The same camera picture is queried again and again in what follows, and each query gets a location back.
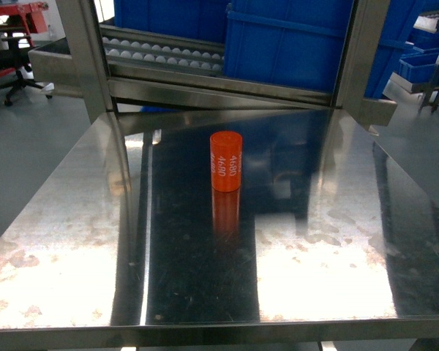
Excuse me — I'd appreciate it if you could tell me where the red metal table frame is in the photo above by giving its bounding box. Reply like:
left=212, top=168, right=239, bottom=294
left=0, top=1, right=48, bottom=78

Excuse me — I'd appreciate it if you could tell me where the stainless steel roller rack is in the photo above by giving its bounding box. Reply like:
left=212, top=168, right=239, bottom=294
left=29, top=1, right=397, bottom=126

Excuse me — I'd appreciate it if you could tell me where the large blue plastic crate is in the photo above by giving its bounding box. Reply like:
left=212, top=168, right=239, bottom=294
left=223, top=1, right=353, bottom=93

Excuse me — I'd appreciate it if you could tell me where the orange cylindrical capacitor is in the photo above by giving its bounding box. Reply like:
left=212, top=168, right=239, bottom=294
left=209, top=131, right=243, bottom=192

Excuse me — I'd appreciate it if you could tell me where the blue crate behind left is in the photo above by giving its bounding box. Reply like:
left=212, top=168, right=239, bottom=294
left=114, top=0, right=229, bottom=42

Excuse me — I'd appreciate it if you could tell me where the black office chair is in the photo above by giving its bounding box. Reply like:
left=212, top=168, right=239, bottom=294
left=0, top=35, right=44, bottom=107

